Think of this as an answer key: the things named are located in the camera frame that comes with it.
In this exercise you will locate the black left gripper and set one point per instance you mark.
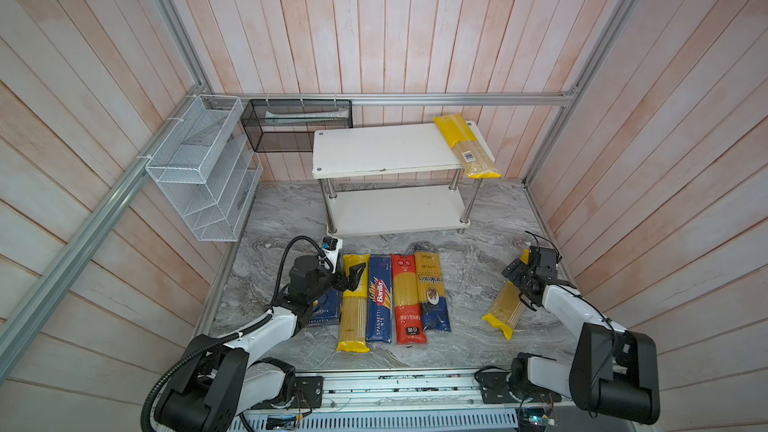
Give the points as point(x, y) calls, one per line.
point(352, 278)

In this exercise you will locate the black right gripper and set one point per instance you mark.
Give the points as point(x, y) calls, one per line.
point(514, 270)

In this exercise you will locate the yellow clear spaghetti bag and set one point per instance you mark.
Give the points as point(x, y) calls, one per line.
point(507, 308)

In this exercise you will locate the blue yellow spaghetti bag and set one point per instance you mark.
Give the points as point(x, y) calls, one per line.
point(431, 292)

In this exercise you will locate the yellow barcode spaghetti bag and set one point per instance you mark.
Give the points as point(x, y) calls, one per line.
point(476, 162)

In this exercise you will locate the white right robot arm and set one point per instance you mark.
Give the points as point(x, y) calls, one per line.
point(614, 371)

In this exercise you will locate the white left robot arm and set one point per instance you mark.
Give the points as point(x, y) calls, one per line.
point(219, 378)

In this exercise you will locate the dark blue pasta box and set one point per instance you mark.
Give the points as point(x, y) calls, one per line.
point(327, 311)

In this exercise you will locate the white two-tier metal shelf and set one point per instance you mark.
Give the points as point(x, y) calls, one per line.
point(389, 180)

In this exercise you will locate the yellow Pastati spaghetti bag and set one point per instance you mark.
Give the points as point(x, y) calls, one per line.
point(352, 333)

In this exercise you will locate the blue Barilla spaghetti box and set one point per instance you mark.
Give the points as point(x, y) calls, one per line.
point(379, 305)

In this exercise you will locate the red spaghetti bag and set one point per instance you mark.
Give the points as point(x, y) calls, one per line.
point(407, 309)

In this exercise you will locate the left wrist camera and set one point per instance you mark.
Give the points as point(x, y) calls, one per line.
point(331, 247)

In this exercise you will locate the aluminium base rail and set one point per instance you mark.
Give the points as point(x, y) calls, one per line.
point(425, 400)

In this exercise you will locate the black mesh wall basket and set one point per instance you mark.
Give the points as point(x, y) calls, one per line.
point(288, 125)

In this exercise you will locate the aluminium frame rail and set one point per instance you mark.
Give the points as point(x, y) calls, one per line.
point(558, 99)

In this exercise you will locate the white wire mesh rack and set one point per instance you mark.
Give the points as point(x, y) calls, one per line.
point(205, 170)

